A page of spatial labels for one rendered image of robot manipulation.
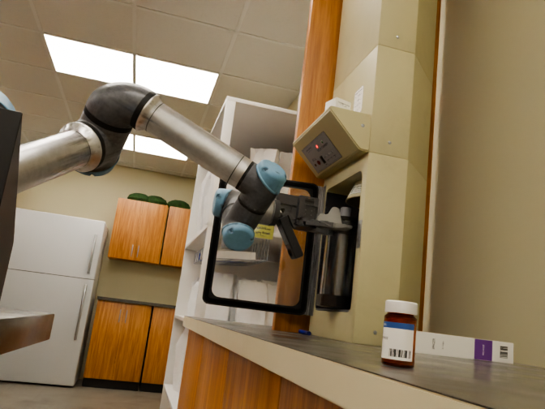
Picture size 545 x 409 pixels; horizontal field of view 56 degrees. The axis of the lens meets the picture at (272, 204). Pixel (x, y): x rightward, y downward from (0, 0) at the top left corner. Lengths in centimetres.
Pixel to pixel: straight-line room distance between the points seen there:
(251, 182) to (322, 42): 80
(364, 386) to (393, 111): 100
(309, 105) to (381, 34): 38
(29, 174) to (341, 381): 74
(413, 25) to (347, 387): 117
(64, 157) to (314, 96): 89
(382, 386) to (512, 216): 112
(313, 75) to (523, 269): 88
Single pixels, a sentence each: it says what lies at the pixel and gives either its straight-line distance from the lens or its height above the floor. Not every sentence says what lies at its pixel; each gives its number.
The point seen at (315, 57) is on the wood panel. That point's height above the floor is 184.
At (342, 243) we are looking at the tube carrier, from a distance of 135.
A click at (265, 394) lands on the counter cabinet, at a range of 90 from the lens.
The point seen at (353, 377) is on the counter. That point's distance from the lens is 50.
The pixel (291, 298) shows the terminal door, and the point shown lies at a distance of 153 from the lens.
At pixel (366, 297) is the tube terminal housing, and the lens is 126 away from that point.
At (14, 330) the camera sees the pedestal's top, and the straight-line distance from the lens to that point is 68.
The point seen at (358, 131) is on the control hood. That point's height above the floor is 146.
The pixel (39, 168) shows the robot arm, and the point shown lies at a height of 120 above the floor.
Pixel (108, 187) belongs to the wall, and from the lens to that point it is 686.
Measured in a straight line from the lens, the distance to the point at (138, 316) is 616.
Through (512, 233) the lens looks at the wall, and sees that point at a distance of 151.
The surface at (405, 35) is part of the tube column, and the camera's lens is 150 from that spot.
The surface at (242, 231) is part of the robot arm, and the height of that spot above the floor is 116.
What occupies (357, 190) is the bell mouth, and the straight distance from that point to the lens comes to 141.
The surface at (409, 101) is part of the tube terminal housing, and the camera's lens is 143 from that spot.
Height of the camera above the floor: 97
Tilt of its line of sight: 12 degrees up
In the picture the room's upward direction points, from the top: 7 degrees clockwise
